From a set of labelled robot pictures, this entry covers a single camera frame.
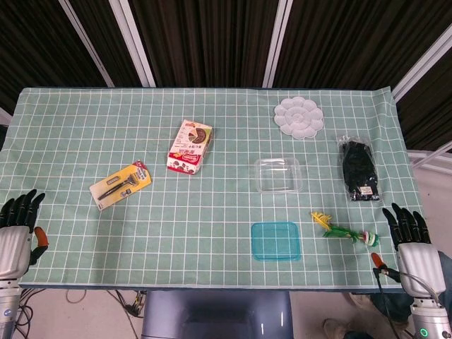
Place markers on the dark pleated curtain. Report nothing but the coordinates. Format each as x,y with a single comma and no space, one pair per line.
212,39

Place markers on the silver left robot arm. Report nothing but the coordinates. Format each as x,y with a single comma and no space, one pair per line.
7,307

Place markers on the yellow green feather toy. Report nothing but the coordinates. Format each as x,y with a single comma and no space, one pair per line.
340,232

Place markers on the white flower-shaped paint palette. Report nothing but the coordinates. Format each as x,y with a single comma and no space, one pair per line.
298,118

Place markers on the blue plastic lid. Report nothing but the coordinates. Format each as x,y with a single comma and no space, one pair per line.
276,242

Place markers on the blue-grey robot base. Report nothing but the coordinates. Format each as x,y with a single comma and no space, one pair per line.
215,314

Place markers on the green white grid tablecloth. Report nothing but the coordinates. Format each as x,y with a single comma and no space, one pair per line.
197,219

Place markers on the black gloves in plastic bag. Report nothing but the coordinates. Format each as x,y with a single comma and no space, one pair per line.
360,169

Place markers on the blue jeans leg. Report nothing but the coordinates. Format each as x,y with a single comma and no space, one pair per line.
392,305

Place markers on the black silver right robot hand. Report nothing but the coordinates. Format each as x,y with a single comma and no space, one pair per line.
418,261

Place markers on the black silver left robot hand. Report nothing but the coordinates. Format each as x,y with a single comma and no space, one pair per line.
14,243

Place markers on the clear plastic container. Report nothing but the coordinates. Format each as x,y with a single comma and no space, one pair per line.
279,175

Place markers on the white metal frame post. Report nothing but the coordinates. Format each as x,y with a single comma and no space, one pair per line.
277,42
132,42
422,61
86,42

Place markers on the red white cookie box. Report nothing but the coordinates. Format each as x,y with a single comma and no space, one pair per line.
189,148

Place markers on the white metal rack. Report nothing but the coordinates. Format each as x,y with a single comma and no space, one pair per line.
431,159

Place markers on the yellow carded razor pack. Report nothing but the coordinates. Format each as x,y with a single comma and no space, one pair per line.
120,185

